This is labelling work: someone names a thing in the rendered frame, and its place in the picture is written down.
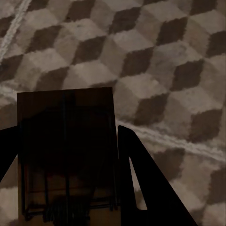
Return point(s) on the mousetrap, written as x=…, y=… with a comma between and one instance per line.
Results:
x=68, y=160

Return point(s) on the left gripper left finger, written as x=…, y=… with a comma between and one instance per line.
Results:
x=9, y=148

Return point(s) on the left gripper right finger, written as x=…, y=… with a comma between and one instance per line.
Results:
x=164, y=207

